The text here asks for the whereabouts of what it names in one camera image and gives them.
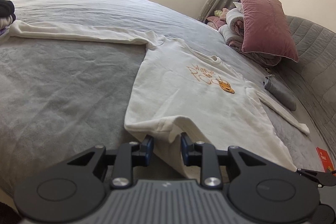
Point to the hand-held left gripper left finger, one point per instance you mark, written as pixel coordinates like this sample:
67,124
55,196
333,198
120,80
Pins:
150,146

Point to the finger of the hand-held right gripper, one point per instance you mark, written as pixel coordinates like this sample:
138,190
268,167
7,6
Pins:
323,178

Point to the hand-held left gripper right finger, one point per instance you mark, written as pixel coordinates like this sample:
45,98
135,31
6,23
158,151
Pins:
183,146

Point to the white printed sweatshirt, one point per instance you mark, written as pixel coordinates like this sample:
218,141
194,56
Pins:
183,98

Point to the pile of dark and white clothes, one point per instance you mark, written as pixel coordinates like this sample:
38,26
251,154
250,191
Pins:
5,11

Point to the red booklet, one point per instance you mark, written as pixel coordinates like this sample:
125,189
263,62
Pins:
325,158

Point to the folded grey sweater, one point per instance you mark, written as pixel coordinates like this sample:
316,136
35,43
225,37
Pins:
282,94

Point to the grey bed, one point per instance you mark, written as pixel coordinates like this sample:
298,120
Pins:
65,82

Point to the grey quilted headboard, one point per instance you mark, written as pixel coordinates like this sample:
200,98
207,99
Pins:
315,56

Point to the folded grey quilt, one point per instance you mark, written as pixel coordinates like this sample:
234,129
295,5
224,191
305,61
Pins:
233,32

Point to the small pink cushion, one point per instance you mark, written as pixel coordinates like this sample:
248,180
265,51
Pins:
214,22

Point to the yellow green plush toy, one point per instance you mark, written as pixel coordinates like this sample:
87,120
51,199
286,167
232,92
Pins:
218,13

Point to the pink velvet pillow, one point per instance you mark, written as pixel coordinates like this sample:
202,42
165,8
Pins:
265,27

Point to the white pillow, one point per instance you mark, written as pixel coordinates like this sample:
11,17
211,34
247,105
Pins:
237,5

